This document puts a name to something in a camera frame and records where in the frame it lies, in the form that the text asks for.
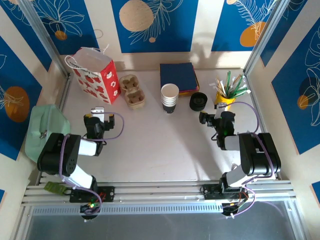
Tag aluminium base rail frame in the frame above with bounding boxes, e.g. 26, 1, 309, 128
22, 179, 297, 208

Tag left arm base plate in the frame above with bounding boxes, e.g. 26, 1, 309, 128
69, 186, 116, 204

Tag long green wrapped straw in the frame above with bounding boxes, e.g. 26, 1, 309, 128
225, 71, 231, 97

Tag stack of black cup lids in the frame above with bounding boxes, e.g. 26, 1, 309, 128
189, 91, 209, 112

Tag aluminium frame post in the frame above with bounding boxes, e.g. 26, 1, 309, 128
242, 0, 310, 76
18, 0, 72, 78

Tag small green card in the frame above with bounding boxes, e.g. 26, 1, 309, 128
44, 181, 71, 196

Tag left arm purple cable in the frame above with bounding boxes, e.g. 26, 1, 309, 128
59, 112, 126, 216

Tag grey slotted cable duct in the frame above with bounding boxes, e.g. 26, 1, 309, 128
29, 201, 293, 216

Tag blue paper napkin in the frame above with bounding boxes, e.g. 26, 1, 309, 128
159, 62, 197, 92

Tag red white paper gift bag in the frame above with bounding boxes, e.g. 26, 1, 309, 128
64, 44, 123, 105

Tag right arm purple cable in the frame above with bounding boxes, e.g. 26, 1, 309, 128
224, 101, 273, 217

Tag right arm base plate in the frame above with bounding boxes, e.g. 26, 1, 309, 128
202, 183, 251, 201

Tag wooden stirrer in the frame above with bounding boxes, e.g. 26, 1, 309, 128
215, 77, 227, 98

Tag stack of cardboard cup carriers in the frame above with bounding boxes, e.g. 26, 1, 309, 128
118, 74, 147, 111

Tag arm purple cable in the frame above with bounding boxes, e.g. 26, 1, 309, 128
59, 112, 126, 216
224, 101, 273, 217

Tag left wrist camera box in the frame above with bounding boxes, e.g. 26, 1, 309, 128
90, 106, 105, 122

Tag mint green zip pouch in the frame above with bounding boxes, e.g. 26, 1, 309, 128
24, 104, 71, 163

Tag yellow paper napkins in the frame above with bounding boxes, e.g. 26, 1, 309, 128
179, 74, 200, 97

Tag stack of paper cups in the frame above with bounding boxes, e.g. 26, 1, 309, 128
160, 83, 180, 115

